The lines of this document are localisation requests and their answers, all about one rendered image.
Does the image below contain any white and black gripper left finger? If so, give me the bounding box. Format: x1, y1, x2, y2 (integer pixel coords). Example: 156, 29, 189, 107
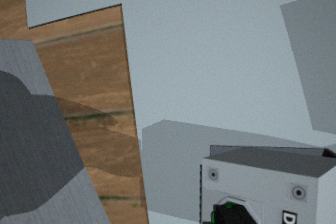
216, 206, 240, 224

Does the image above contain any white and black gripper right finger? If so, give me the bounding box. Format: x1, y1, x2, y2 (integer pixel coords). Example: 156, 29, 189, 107
230, 205, 257, 224

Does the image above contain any grey table surface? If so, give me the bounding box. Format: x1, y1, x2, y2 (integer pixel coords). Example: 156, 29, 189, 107
25, 0, 336, 224

